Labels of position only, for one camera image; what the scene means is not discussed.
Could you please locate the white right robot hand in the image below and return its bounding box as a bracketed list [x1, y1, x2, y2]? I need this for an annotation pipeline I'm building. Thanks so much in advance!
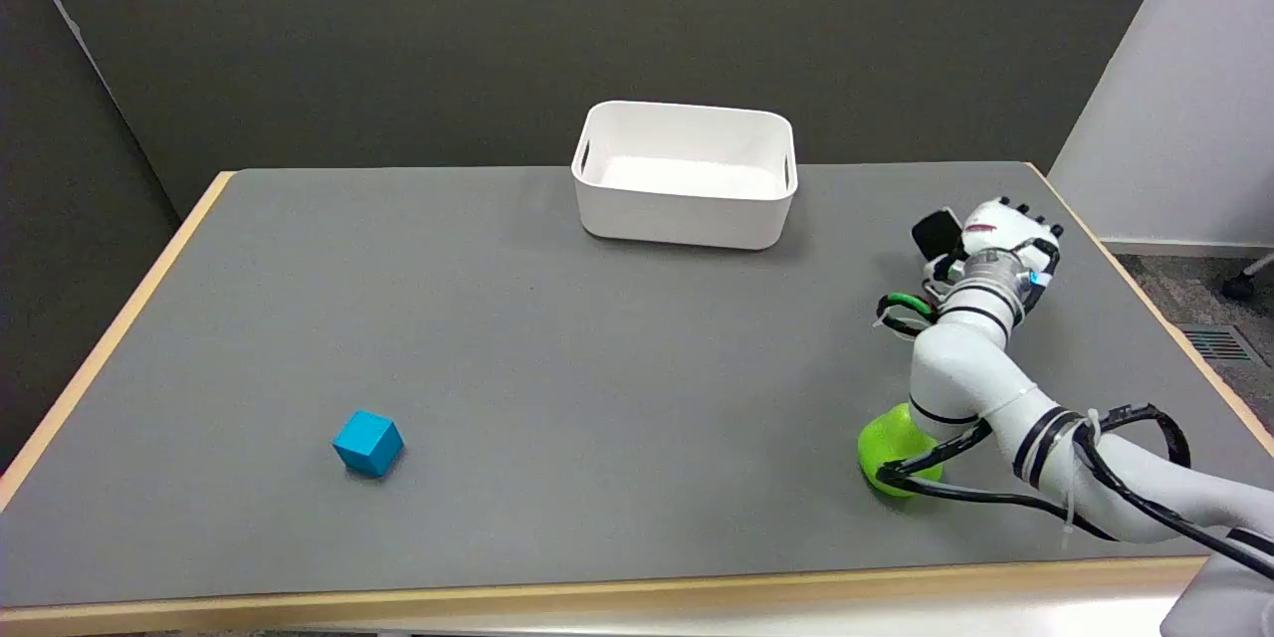
[912, 197, 1066, 316]

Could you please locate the black chair caster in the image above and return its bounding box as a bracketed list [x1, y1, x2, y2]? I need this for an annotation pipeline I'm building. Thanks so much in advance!
[1221, 254, 1274, 302]

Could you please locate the green plastic toy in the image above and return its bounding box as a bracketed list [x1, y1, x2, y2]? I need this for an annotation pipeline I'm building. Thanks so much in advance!
[857, 403, 944, 499]

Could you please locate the floor vent grille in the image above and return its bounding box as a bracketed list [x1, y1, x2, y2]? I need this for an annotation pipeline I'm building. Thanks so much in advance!
[1179, 323, 1259, 365]

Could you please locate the blue cube block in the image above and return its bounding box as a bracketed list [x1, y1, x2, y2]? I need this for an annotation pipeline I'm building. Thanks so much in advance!
[332, 409, 405, 478]

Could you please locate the white plastic container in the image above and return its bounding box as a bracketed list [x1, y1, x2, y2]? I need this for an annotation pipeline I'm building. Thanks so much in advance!
[571, 101, 799, 252]

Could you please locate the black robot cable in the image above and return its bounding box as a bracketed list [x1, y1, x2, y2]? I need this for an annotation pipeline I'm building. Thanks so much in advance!
[875, 291, 1274, 582]

